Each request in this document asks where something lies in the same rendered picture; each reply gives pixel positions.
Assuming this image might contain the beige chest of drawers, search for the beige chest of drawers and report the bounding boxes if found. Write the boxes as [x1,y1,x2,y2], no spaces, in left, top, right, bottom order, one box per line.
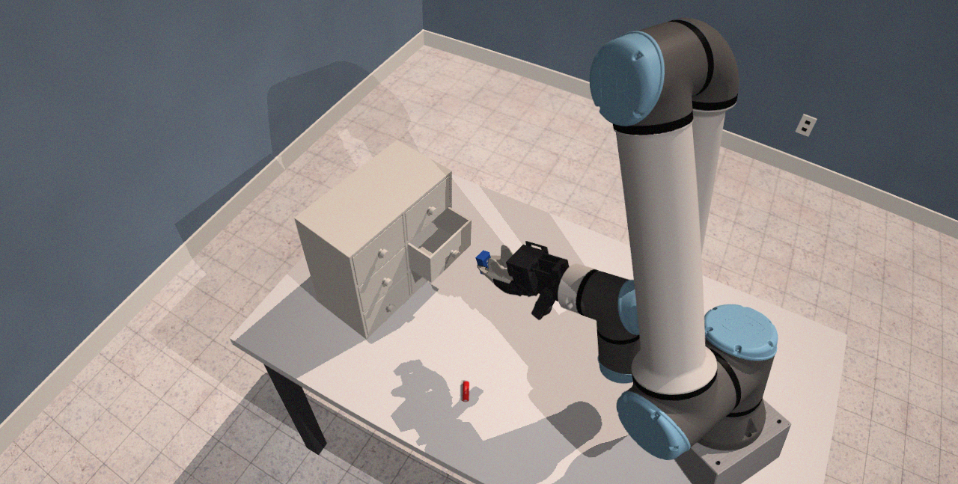
[294,140,452,339]

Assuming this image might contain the blue nine-volt battery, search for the blue nine-volt battery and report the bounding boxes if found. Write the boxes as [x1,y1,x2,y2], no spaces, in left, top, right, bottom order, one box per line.
[476,250,491,268]

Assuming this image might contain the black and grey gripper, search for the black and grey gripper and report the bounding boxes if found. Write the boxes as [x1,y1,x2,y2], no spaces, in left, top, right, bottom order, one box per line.
[477,241,569,301]

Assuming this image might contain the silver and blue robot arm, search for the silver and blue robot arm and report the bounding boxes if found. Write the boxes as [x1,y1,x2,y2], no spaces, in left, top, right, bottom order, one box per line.
[558,18,778,460]

